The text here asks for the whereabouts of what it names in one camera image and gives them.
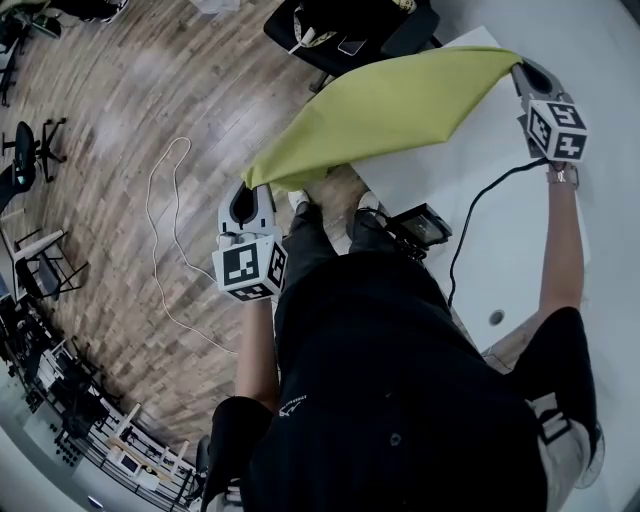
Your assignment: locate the person's left forearm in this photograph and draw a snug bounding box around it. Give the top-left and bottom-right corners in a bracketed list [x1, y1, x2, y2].
[234, 297, 281, 414]

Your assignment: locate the long white floor cable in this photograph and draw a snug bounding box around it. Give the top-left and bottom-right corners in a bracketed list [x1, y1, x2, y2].
[146, 136, 241, 357]

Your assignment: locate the yellow-green cloth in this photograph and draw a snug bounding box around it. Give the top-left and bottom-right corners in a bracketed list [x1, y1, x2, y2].
[241, 45, 524, 194]

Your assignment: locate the black waist-mounted device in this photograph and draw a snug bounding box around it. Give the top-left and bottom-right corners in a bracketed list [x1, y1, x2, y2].
[387, 202, 454, 261]

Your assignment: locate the black office chair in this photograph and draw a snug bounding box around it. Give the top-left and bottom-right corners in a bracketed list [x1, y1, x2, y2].
[263, 0, 445, 95]

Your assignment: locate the black folding chair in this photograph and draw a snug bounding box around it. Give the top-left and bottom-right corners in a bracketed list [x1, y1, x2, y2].
[10, 228, 91, 302]

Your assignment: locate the black wire shelf rack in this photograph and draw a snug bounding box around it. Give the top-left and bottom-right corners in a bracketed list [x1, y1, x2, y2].
[0, 289, 201, 512]

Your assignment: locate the white patterned lanyard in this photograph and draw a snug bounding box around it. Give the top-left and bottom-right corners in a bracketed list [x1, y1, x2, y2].
[287, 2, 339, 54]

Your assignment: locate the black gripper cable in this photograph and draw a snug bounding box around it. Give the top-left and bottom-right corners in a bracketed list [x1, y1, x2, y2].
[447, 157, 551, 309]

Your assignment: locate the person's right forearm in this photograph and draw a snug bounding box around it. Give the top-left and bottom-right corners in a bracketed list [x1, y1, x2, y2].
[537, 167, 586, 319]

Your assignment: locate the clear plastic bag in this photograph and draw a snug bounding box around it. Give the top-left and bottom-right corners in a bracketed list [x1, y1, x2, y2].
[192, 0, 237, 15]

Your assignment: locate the person's torso in black shirt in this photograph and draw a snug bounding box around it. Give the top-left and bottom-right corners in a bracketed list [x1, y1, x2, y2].
[199, 249, 606, 512]

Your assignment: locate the black rolling chair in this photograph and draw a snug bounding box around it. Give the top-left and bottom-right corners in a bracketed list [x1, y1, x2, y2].
[0, 118, 69, 201]

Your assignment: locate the person's left leg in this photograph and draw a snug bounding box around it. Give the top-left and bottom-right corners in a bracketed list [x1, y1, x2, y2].
[279, 202, 341, 296]

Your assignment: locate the silver wristwatch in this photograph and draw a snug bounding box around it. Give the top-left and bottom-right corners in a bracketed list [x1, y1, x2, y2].
[546, 164, 580, 190]

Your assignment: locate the person's leg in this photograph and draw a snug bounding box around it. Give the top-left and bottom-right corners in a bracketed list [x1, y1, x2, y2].
[347, 207, 401, 256]
[279, 202, 341, 296]

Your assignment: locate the person's right leg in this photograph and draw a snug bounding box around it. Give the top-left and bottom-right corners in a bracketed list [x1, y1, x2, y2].
[347, 207, 401, 256]

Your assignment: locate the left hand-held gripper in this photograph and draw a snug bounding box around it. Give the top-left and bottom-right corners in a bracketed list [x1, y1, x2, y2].
[212, 180, 290, 304]

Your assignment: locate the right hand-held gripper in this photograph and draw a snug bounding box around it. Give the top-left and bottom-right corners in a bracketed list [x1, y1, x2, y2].
[510, 56, 590, 165]

